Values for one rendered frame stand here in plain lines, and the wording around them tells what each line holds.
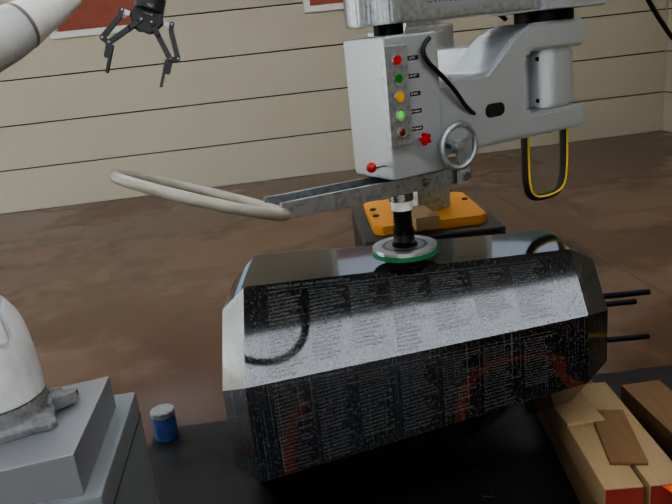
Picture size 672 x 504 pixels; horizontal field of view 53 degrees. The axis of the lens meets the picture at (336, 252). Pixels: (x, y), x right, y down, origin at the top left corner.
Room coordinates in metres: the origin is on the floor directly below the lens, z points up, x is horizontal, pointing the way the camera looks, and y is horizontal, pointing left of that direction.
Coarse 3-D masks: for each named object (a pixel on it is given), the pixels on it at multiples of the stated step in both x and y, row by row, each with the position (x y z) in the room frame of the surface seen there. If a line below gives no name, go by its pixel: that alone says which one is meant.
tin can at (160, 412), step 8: (152, 408) 2.53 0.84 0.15; (160, 408) 2.53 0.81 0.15; (168, 408) 2.52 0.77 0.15; (152, 416) 2.48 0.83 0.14; (160, 416) 2.47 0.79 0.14; (168, 416) 2.48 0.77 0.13; (160, 424) 2.47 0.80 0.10; (168, 424) 2.48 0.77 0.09; (176, 424) 2.51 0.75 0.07; (160, 432) 2.47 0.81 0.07; (168, 432) 2.47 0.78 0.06; (176, 432) 2.50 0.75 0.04; (160, 440) 2.47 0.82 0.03; (168, 440) 2.47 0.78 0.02
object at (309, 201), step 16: (416, 176) 2.08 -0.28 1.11; (432, 176) 2.11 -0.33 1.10; (448, 176) 2.14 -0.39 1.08; (464, 176) 2.12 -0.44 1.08; (288, 192) 1.99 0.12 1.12; (304, 192) 2.00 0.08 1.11; (320, 192) 2.03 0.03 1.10; (336, 192) 1.93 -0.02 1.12; (352, 192) 1.96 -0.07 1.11; (368, 192) 1.98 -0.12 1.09; (384, 192) 2.01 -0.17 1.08; (400, 192) 2.04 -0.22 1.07; (288, 208) 1.85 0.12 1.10; (304, 208) 1.88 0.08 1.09; (320, 208) 1.90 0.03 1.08; (336, 208) 1.93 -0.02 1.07
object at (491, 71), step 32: (512, 32) 2.28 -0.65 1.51; (544, 32) 2.30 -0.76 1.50; (576, 32) 2.38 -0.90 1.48; (480, 64) 2.25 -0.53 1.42; (512, 64) 2.23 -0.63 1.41; (448, 96) 2.10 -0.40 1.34; (480, 96) 2.16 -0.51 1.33; (512, 96) 2.23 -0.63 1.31; (480, 128) 2.16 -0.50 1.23; (512, 128) 2.23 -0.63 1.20; (544, 128) 2.30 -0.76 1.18
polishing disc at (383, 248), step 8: (384, 240) 2.19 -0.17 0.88; (392, 240) 2.18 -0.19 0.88; (416, 240) 2.15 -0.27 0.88; (424, 240) 2.14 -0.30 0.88; (432, 240) 2.13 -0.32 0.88; (376, 248) 2.11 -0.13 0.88; (384, 248) 2.10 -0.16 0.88; (392, 248) 2.09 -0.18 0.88; (400, 248) 2.08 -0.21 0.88; (408, 248) 2.07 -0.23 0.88; (416, 248) 2.06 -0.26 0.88; (424, 248) 2.05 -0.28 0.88; (432, 248) 2.05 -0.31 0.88; (384, 256) 2.04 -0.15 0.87; (392, 256) 2.02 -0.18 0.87; (400, 256) 2.01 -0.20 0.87; (408, 256) 2.01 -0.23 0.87; (416, 256) 2.01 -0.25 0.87
